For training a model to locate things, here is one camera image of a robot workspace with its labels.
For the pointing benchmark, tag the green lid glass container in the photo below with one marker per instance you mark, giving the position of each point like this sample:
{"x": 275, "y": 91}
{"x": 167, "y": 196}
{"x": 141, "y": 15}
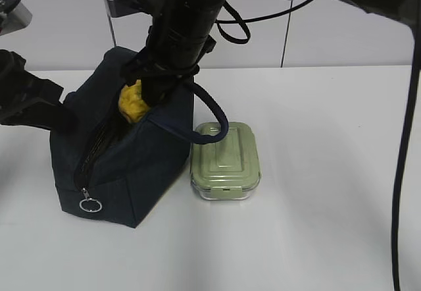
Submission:
{"x": 228, "y": 169}

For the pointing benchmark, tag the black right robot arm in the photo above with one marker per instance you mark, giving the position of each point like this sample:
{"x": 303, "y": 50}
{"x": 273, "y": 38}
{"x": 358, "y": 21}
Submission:
{"x": 406, "y": 12}

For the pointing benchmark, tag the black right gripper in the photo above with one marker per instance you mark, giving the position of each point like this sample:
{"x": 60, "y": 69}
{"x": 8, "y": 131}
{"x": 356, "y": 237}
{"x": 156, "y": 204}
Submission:
{"x": 174, "y": 47}

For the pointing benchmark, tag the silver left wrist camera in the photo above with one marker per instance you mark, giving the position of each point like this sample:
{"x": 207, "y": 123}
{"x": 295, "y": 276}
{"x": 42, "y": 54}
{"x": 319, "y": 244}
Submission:
{"x": 14, "y": 16}

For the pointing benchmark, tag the dark blue fabric bag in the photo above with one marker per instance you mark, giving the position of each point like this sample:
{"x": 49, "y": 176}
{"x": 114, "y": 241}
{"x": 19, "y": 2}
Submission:
{"x": 107, "y": 169}

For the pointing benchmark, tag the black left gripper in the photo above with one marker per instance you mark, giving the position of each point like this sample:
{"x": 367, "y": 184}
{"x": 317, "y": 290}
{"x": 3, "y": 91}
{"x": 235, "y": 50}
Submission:
{"x": 27, "y": 100}

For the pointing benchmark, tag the yellow squash toy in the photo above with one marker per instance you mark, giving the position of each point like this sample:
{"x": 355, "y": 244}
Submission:
{"x": 130, "y": 103}

